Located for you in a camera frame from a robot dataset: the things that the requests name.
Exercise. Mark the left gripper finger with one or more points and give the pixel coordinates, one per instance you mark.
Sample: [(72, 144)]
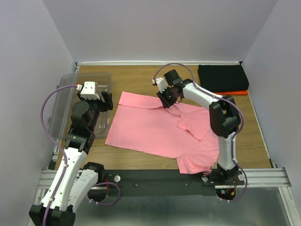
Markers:
[(104, 105), (110, 102)]

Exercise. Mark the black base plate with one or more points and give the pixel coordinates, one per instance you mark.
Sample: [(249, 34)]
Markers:
[(169, 182)]

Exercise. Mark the folded orange t shirt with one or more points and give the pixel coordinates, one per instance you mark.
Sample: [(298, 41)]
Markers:
[(233, 93)]

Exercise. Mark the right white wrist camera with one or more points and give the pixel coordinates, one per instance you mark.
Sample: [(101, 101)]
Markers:
[(160, 83)]

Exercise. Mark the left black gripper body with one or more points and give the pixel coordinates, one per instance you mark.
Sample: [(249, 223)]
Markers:
[(97, 106)]

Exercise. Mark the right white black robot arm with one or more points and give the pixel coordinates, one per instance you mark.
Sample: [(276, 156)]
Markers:
[(225, 118)]

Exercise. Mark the folded black t shirt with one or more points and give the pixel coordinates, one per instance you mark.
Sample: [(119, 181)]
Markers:
[(223, 78)]

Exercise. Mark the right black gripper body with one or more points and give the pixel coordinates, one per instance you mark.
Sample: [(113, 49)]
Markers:
[(168, 92)]

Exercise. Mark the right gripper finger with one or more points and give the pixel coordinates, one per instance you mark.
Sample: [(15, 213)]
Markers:
[(168, 102), (161, 97)]

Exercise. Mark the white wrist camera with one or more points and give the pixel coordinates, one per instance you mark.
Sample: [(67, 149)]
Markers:
[(88, 90), (160, 83)]

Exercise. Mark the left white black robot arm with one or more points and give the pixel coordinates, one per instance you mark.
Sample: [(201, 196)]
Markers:
[(69, 187)]

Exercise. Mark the clear plastic bin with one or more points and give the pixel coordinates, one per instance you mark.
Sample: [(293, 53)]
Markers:
[(60, 120)]

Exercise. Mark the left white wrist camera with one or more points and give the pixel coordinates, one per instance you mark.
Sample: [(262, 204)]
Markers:
[(88, 90)]

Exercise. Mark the aluminium frame rail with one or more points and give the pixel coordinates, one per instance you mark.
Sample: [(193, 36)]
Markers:
[(263, 200)]

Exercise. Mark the pink t shirt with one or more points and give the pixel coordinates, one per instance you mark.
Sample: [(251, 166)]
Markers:
[(181, 132)]

